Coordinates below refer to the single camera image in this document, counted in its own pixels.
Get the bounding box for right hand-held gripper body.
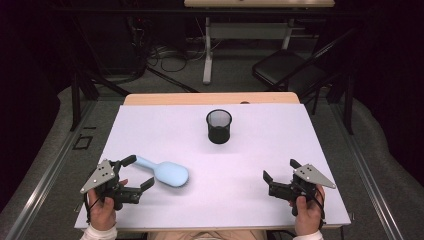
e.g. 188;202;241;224
268;163;337;217

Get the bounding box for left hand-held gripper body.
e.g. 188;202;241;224
79;159;143;212

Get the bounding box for light blue hairbrush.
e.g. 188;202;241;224
133;155;190;188

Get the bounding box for black mesh pen cup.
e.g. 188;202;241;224
205;108;233;145

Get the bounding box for person's left hand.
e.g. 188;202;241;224
87;179;129;232

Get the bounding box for person's right hand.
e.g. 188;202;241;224
289;184;326;237

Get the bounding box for white board mat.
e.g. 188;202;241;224
73;103;352;231

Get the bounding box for person's legs beige pants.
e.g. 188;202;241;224
148;229;268;240

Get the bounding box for black metal stand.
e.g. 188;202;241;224
326;71;355;136
68;71;132;132

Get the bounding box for light wooden table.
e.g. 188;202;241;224
79;92;344;233

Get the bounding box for black folding chair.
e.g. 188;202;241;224
251;28;356;116

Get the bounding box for white desk with metal legs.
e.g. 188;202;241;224
183;0;336;86

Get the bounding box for black metal crossbar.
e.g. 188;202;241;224
49;7;356;16

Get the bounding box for right hand-held gripper black cable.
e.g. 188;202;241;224
299;184;327;230

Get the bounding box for hand-held gripper black cable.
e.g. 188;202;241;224
299;184;327;230
83;192;102;224

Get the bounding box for left hand-held gripper black cable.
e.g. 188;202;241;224
83;192;102;224

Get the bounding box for metal floor rail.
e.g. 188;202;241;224
4;99;98;240
329;99;405;240

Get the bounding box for black floor cable strip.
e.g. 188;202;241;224
145;66;200;94

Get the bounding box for tangle of floor cables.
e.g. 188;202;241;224
146;43;209;74

